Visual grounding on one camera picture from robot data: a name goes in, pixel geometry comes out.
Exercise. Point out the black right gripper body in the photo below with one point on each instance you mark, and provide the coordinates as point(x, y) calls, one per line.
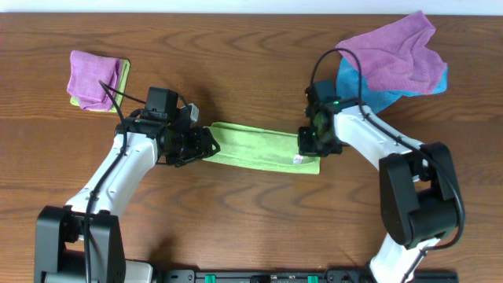
point(311, 144)

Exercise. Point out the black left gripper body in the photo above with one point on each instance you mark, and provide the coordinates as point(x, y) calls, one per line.
point(203, 144)

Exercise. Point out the light green microfiber cloth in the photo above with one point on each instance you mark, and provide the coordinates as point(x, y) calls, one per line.
point(261, 149)

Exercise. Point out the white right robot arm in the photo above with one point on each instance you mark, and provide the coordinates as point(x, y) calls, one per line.
point(420, 201)

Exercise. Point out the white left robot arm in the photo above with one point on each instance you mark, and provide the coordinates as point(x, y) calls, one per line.
point(82, 241)

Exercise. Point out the blue microfiber cloth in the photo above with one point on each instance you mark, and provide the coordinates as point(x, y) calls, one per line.
point(377, 100)

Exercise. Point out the purple unfolded microfiber cloth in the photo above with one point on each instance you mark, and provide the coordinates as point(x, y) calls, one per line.
point(396, 57)

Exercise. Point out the folded purple cloth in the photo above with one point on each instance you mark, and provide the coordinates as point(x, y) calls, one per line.
point(87, 70)

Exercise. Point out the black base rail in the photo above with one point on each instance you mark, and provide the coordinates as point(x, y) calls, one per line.
point(329, 276)

